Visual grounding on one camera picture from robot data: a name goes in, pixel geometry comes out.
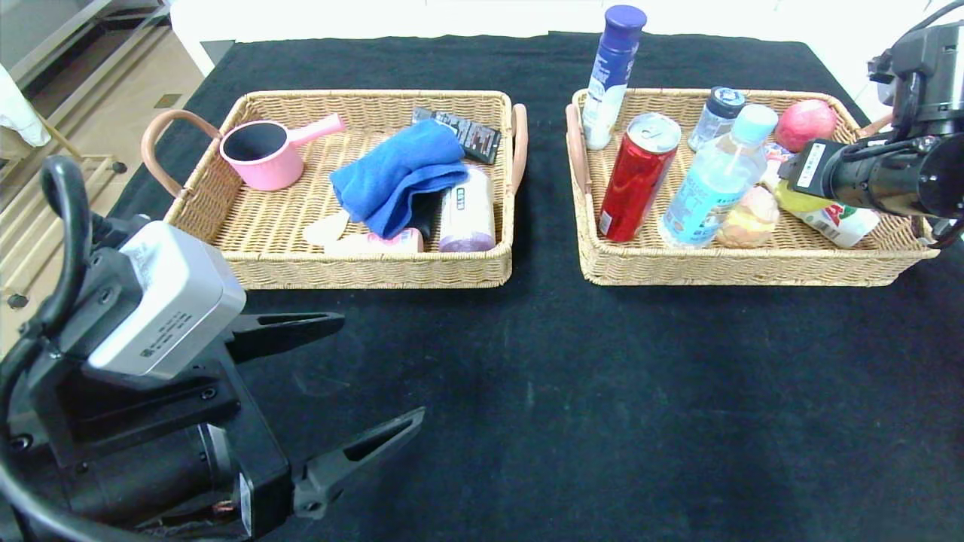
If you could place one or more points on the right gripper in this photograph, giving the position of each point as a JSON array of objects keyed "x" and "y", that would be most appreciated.
[{"x": 809, "y": 165}]

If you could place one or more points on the bread bun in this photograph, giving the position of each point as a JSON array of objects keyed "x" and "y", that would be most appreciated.
[{"x": 753, "y": 218}]

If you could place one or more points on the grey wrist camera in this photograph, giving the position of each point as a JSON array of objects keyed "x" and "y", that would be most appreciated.
[
  {"x": 883, "y": 79},
  {"x": 166, "y": 301}
]

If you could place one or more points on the black table cloth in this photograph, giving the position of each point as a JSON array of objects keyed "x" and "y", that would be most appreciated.
[{"x": 602, "y": 414}]

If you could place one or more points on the white hanging cloth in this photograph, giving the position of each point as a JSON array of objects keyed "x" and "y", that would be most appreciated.
[{"x": 19, "y": 113}]

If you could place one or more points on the wooden rolling rack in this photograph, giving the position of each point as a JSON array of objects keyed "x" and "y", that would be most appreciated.
[{"x": 30, "y": 218}]

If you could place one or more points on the yellow lemon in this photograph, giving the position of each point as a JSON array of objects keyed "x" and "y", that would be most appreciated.
[{"x": 798, "y": 202}]

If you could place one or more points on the water bottle blue cap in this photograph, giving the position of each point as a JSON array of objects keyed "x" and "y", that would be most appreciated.
[{"x": 700, "y": 203}]

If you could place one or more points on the beige shelf unit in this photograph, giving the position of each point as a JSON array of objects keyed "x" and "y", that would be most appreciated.
[{"x": 75, "y": 45}]

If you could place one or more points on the tall white bottle purple cap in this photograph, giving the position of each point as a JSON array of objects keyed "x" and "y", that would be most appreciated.
[{"x": 606, "y": 98}]

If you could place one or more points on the black barcode packet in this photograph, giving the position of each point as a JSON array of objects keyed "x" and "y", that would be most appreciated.
[{"x": 482, "y": 143}]

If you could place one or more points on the blue towel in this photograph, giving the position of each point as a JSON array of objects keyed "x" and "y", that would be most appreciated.
[{"x": 399, "y": 177}]

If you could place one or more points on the wicker basket holding household items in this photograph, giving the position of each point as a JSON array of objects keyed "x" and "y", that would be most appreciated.
[{"x": 263, "y": 226}]

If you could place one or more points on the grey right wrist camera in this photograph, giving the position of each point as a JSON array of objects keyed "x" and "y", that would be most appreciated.
[{"x": 883, "y": 79}]

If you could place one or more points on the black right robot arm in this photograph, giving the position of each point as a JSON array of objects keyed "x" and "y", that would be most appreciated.
[{"x": 904, "y": 177}]

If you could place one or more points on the black glasses case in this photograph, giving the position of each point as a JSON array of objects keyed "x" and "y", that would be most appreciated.
[{"x": 428, "y": 218}]

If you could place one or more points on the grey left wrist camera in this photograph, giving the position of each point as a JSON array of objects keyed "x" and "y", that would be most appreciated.
[{"x": 166, "y": 301}]

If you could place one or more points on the white AD milk bottle pack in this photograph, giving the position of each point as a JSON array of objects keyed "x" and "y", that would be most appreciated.
[{"x": 843, "y": 226}]

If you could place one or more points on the colourful snack packet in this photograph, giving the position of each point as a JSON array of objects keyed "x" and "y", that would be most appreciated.
[{"x": 774, "y": 154}]

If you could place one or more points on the small clear bottle dark cap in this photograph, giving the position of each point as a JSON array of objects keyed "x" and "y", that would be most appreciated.
[{"x": 715, "y": 124}]

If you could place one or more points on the red soda can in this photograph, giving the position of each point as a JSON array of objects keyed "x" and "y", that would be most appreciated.
[{"x": 636, "y": 188}]

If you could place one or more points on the red apple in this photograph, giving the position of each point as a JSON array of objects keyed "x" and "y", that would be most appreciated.
[{"x": 804, "y": 126}]

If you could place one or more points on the purple bin bag roll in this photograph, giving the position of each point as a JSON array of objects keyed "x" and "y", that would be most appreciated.
[{"x": 467, "y": 218}]

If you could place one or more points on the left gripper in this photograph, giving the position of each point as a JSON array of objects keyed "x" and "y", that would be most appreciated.
[{"x": 260, "y": 459}]

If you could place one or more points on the wicker basket holding food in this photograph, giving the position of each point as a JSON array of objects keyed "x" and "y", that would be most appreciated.
[{"x": 663, "y": 260}]

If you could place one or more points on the pink saucepan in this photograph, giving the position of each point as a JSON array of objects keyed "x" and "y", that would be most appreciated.
[{"x": 263, "y": 177}]

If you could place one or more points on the pink lotion bottle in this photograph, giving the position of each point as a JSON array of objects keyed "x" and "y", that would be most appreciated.
[{"x": 376, "y": 244}]

